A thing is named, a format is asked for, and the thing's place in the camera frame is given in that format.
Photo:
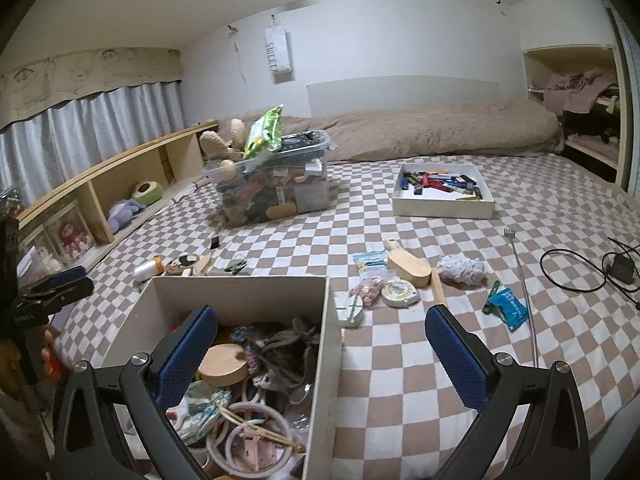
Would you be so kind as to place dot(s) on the green clothespin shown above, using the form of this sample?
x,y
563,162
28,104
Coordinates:
x,y
236,266

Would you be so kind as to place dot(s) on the doll in display case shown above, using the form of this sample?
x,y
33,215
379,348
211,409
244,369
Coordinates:
x,y
69,233

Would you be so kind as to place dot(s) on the plastic film roll orange end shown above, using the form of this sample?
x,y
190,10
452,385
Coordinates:
x,y
149,269

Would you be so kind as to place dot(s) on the wooden tag with face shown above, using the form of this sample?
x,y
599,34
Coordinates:
x,y
181,264

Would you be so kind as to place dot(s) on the round wooden box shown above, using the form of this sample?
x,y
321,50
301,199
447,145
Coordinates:
x,y
223,365

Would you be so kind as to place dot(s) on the beige duvet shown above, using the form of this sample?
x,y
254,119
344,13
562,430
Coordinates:
x,y
520,127

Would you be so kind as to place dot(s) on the metal telescopic back scratcher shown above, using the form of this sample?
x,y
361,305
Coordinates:
x,y
509,234

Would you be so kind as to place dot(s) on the white tape measure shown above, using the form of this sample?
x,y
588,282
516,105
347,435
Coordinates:
x,y
399,294

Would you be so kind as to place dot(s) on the white embroidery hoop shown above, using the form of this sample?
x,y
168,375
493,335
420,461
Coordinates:
x,y
250,440

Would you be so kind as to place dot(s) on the wooden headboard shelf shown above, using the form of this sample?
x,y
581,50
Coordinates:
x,y
174,161

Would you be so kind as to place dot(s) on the large white cardboard box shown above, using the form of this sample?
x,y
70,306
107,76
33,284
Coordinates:
x,y
237,301

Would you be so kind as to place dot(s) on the wooden brush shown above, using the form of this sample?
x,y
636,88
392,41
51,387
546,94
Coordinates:
x,y
407,266

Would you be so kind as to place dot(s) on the green round plush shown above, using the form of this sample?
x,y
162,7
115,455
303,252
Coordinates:
x,y
147,192

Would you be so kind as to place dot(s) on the black charger with cable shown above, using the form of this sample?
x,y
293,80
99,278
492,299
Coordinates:
x,y
617,268

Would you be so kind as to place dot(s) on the blue packet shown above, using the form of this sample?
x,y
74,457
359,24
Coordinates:
x,y
502,302

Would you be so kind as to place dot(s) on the flat white tray box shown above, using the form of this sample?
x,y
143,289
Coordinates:
x,y
438,190

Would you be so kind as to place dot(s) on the white mesh bath puff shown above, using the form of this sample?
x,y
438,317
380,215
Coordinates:
x,y
461,270

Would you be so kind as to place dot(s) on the clear plastic storage bin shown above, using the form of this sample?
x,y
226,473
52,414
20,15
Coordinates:
x,y
276,185

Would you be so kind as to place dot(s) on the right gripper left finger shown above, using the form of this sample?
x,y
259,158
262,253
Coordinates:
x,y
89,441

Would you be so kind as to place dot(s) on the white hanging wall pouch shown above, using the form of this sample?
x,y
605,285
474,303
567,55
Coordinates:
x,y
279,58

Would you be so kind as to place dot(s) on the green wet wipes pack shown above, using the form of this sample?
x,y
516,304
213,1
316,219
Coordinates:
x,y
265,134

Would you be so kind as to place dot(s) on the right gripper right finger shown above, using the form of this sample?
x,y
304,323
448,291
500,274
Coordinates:
x,y
553,442

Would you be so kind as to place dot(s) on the wooden closet shelf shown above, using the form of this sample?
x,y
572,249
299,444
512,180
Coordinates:
x,y
586,86

